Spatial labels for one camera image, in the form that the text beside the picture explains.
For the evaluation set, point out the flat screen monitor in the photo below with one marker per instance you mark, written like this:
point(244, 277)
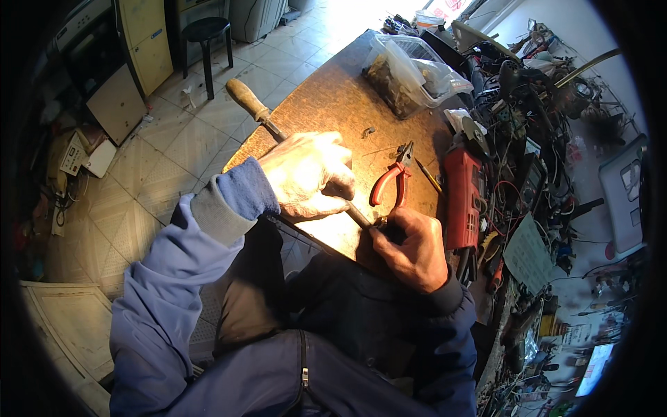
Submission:
point(595, 369)

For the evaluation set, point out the black multimeter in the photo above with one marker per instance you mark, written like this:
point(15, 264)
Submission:
point(531, 180)

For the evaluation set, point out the white plastic bucket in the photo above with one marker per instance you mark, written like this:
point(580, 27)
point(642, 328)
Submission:
point(429, 22)

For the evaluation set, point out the person's body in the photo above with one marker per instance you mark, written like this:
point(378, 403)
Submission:
point(250, 380)

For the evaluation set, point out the grey printed card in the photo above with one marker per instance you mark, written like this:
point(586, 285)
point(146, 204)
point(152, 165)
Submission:
point(527, 255)

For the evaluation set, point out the small metal part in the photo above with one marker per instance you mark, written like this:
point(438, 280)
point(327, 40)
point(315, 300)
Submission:
point(381, 222)

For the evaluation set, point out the white electronic device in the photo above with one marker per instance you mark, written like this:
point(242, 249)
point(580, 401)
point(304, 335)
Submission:
point(78, 156)

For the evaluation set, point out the clear plastic box of parts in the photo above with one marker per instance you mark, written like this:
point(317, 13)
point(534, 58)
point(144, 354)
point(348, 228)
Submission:
point(406, 73)

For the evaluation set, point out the yellow tipped thin screwdriver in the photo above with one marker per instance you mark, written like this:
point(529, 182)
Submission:
point(428, 175)

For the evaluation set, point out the person's legs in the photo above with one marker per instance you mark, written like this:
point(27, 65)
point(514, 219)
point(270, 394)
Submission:
point(333, 307)

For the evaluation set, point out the black oven appliance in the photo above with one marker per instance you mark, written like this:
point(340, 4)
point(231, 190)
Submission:
point(104, 78)

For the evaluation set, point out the heap of floor junk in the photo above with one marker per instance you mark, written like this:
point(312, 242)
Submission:
point(44, 208)

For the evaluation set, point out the black round stool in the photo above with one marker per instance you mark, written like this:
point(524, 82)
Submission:
point(206, 31)

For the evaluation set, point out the red angle grinder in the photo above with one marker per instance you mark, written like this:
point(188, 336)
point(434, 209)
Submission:
point(462, 198)

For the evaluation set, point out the white panelled door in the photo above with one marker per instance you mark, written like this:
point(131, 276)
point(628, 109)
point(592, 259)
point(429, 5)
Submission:
point(73, 328)

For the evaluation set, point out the person's left hand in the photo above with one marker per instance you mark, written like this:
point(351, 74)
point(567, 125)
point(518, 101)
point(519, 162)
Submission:
point(299, 172)

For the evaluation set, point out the person's right hand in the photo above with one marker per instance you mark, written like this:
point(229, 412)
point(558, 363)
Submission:
point(417, 255)

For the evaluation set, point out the yellow cabinet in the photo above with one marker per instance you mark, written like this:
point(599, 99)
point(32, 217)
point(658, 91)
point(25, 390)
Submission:
point(148, 47)

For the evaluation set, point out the grey washing machine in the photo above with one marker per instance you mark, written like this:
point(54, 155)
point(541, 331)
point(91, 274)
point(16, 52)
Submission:
point(258, 18)

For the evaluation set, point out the olive curved pipe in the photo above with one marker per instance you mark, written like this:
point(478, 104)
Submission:
point(583, 68)

